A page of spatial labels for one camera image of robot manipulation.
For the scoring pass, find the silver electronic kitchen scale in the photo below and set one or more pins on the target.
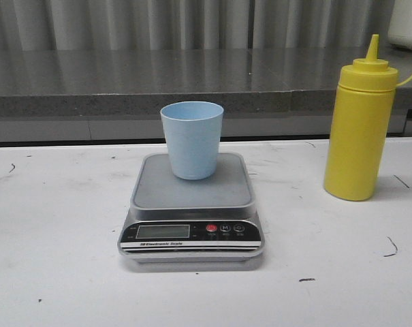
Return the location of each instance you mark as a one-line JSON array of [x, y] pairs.
[[175, 224]]

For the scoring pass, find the yellow squeeze bottle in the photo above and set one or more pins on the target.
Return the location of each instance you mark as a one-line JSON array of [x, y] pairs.
[[362, 110]]

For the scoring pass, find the grey stone counter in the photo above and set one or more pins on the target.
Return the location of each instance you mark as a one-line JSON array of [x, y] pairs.
[[108, 96]]

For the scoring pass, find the light blue plastic cup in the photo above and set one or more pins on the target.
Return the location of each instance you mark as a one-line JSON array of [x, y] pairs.
[[192, 133]]

